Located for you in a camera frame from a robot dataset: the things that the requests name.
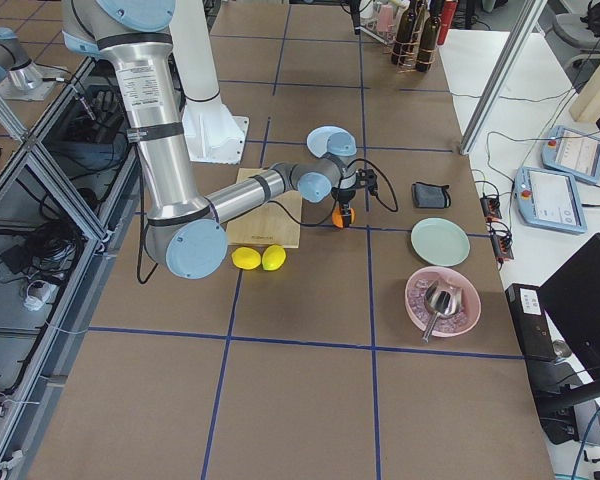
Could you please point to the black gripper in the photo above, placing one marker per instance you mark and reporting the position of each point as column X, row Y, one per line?
column 344, row 194

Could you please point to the orange fruit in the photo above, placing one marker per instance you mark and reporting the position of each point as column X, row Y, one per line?
column 343, row 218

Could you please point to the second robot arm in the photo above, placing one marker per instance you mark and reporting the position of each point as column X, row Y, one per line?
column 21, row 79

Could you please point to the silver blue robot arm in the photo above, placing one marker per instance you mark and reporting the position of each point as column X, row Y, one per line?
column 162, row 58

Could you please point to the green plate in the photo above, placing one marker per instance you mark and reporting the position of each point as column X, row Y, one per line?
column 440, row 242

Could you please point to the wooden cutting board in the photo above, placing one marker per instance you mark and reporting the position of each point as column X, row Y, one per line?
column 268, row 224

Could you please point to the black folded cloth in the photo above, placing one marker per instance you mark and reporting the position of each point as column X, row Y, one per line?
column 430, row 196

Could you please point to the right yellow lemon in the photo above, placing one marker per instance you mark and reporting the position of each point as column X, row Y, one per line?
column 273, row 257

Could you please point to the yellow lemon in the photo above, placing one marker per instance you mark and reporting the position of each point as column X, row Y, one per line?
column 246, row 258
column 273, row 257

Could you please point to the left yellow lemon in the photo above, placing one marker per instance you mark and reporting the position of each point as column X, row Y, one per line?
column 246, row 258

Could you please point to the pink bowl with ice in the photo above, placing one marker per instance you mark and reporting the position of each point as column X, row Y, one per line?
column 460, row 323

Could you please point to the metal scoop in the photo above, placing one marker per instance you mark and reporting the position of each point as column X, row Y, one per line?
column 442, row 300

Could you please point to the brown wine bottle middle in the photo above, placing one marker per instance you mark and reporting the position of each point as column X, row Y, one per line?
column 404, row 33

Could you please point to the brown wine bottle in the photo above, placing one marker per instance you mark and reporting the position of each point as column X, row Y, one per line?
column 404, row 33
column 428, row 37

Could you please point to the brown wine bottle front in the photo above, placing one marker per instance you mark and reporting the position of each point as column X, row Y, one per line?
column 428, row 37

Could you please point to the pink cup on rack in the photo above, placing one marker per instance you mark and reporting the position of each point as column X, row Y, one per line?
column 385, row 18

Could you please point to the near blue teach pendant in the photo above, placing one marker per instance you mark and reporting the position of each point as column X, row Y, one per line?
column 549, row 199

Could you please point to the blue teach pendant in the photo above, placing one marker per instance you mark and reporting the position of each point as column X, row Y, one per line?
column 573, row 152
column 549, row 199

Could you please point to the red cylinder bottle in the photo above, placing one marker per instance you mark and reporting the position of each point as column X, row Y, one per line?
column 446, row 19

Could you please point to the far blue teach pendant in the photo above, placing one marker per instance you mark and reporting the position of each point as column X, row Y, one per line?
column 573, row 152

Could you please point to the black monitor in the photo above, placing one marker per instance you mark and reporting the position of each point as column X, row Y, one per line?
column 571, row 297

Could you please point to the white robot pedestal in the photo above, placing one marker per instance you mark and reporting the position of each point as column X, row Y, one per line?
column 212, row 133

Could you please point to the copper wire bottle rack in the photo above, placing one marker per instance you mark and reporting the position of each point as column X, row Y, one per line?
column 412, row 49

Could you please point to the aluminium frame post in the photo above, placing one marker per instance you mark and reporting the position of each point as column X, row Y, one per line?
column 505, row 63

